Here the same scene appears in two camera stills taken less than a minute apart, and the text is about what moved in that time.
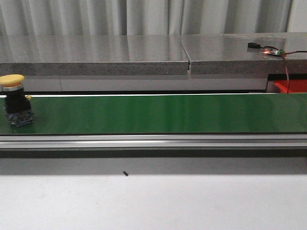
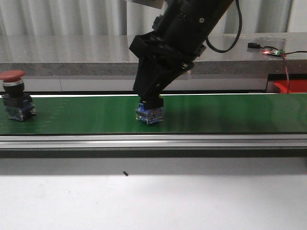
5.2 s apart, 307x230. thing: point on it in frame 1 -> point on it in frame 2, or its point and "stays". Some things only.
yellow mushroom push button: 17,108 -> 149,116
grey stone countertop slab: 151,55 stays
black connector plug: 253,45 stays
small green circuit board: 273,51 stays
